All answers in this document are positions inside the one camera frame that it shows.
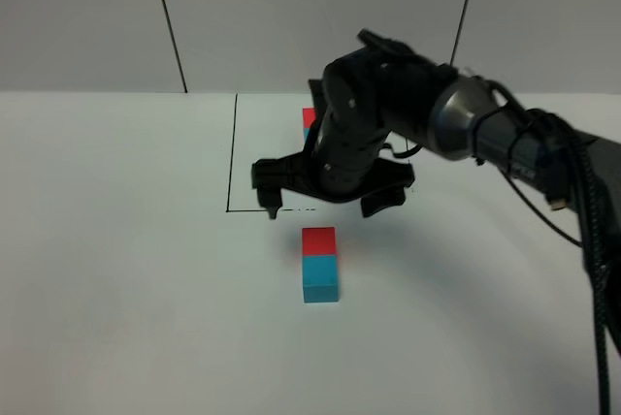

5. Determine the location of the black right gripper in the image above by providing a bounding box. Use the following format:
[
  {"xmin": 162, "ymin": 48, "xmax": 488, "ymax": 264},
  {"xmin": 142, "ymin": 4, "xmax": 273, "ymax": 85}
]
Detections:
[{"xmin": 251, "ymin": 109, "xmax": 415, "ymax": 220}]

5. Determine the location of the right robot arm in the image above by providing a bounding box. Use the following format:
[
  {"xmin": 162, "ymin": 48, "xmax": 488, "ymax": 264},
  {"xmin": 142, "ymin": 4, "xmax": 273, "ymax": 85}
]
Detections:
[{"xmin": 251, "ymin": 30, "xmax": 620, "ymax": 251}]

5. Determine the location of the red template block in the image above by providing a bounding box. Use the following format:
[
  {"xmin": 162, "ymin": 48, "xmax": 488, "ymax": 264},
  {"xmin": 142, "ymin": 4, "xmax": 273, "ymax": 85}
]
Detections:
[{"xmin": 302, "ymin": 108, "xmax": 316, "ymax": 129}]

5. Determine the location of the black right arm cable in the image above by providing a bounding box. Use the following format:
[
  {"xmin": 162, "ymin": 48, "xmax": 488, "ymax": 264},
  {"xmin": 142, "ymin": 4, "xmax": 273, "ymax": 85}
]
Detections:
[{"xmin": 465, "ymin": 80, "xmax": 621, "ymax": 415}]

